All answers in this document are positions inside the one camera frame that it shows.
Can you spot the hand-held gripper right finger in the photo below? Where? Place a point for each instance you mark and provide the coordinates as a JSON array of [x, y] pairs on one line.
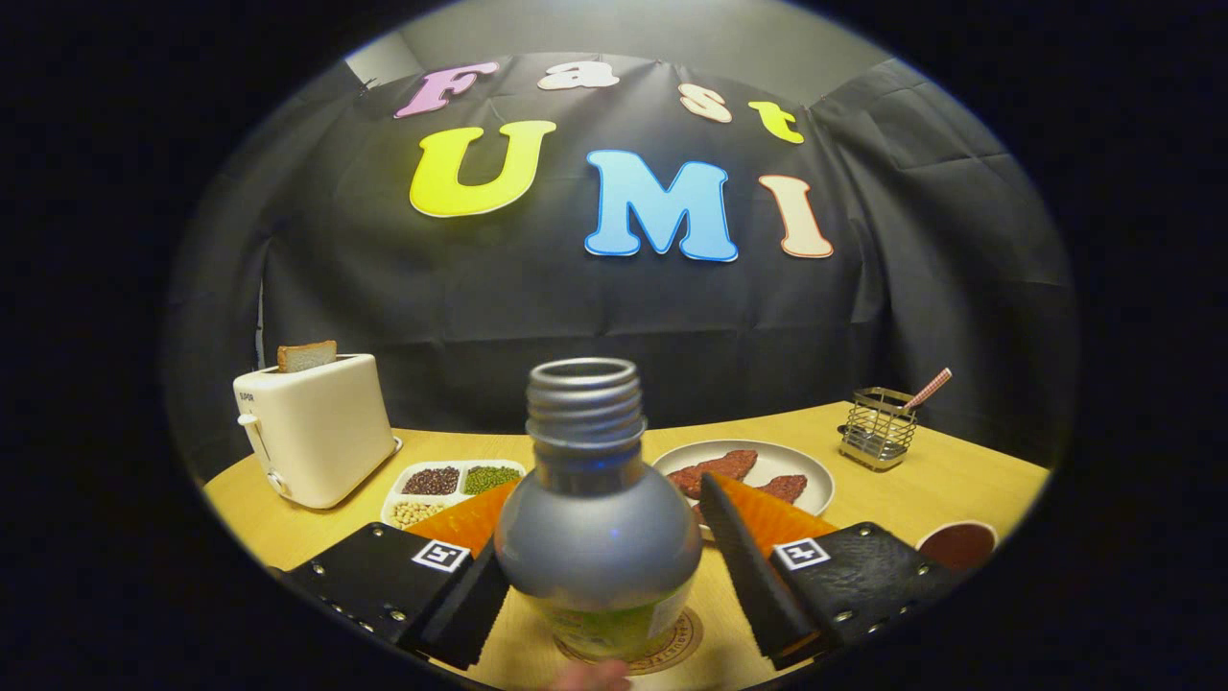
[[753, 576]]

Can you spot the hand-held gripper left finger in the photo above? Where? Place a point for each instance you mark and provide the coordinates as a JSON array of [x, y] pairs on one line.
[[460, 614]]

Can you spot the round brown coaster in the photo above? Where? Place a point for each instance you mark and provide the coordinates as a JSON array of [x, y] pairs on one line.
[[686, 638]]

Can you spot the silver juice bottle green label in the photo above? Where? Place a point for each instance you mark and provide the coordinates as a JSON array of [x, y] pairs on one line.
[[595, 537]]

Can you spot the red meat slice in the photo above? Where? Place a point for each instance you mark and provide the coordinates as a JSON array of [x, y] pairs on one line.
[[789, 488], [715, 468]]

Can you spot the white oval plate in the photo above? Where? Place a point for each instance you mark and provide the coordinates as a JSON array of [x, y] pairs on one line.
[[787, 456]]

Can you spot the white divided bean dish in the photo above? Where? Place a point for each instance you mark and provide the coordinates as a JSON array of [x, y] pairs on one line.
[[451, 480]]

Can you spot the wooden table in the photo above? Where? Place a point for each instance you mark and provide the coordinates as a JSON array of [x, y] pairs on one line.
[[959, 480]]

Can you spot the white toaster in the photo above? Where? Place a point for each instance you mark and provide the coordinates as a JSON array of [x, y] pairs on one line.
[[321, 432]]

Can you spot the red striped straw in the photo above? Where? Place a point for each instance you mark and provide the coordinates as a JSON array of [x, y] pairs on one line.
[[929, 389]]

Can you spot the toast bread slice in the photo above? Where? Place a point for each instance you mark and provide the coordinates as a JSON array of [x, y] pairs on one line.
[[307, 356]]

